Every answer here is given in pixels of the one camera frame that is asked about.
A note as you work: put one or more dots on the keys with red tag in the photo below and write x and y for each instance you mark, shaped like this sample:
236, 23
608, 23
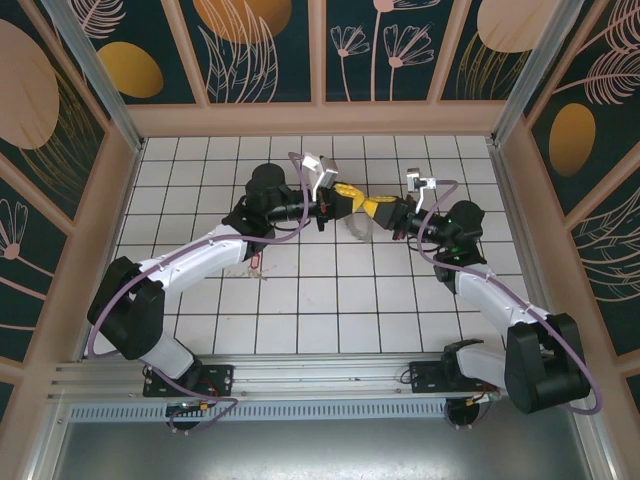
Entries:
256, 274

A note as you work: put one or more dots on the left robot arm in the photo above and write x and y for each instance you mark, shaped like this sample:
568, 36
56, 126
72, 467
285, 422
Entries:
200, 255

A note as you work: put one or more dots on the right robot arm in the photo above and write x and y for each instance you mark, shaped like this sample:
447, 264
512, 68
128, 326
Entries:
500, 305

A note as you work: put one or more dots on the galvanised metal sheet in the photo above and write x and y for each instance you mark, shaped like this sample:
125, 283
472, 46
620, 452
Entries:
320, 450

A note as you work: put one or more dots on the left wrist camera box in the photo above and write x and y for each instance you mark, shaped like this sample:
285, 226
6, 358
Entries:
327, 170

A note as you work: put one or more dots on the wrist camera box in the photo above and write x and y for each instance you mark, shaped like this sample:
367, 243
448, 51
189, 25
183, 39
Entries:
417, 181
327, 170

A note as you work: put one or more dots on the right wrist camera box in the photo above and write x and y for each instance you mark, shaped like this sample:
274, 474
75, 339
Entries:
417, 181

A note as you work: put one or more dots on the aluminium side rail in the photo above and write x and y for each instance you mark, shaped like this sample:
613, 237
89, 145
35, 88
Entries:
517, 200

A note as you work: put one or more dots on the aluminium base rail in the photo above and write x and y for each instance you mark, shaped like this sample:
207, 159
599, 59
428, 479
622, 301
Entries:
320, 372

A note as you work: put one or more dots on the aluminium corner post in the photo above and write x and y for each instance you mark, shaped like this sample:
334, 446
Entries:
102, 85
542, 70

